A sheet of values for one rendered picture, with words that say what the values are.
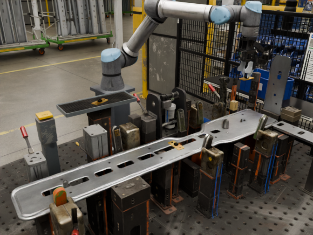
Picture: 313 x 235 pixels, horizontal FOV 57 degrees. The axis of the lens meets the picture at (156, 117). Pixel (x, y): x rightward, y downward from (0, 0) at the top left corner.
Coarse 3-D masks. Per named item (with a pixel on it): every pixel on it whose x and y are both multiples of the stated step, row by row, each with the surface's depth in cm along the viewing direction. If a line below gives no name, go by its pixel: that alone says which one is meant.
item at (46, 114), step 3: (45, 111) 130; (48, 111) 130; (36, 114) 127; (39, 114) 127; (42, 114) 127; (45, 114) 127; (48, 114) 127; (51, 114) 127; (39, 117) 124; (42, 117) 124; (45, 117) 125; (48, 117) 126
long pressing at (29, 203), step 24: (216, 120) 161; (144, 144) 135; (168, 144) 136; (192, 144) 137; (216, 144) 138; (72, 168) 117; (96, 168) 118; (120, 168) 118; (144, 168) 118; (24, 192) 104; (72, 192) 104; (96, 192) 105; (24, 216) 93
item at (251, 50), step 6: (240, 42) 139; (246, 42) 138; (252, 42) 139; (240, 48) 140; (246, 48) 138; (252, 48) 141; (240, 54) 141; (246, 54) 137; (252, 54) 141; (246, 60) 139
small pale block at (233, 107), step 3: (231, 102) 171; (234, 102) 170; (237, 102) 170; (231, 105) 171; (234, 105) 170; (237, 105) 172; (231, 108) 172; (234, 108) 171; (237, 108) 172; (231, 111) 173; (234, 111) 173
